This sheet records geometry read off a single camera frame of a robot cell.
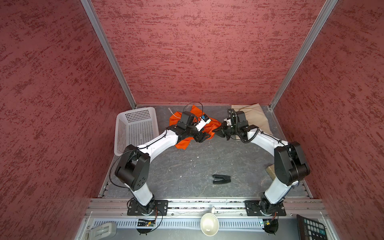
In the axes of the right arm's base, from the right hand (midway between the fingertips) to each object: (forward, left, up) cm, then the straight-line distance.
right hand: (211, 132), depth 87 cm
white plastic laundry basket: (+16, +54, -13) cm, 58 cm away
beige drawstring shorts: (+21, -36, -10) cm, 43 cm away
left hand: (-1, +4, +1) cm, 4 cm away
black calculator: (-47, -43, -13) cm, 65 cm away
